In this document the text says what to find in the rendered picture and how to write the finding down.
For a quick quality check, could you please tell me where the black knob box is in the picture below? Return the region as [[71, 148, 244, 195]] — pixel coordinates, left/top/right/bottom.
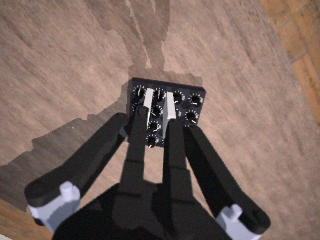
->
[[129, 77, 206, 148]]

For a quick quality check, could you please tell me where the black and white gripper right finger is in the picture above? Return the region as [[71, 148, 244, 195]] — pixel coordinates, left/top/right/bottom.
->
[[162, 92, 271, 240]]

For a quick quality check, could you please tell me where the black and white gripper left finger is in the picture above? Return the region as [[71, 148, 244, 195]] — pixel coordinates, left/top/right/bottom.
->
[[24, 88, 153, 237]]

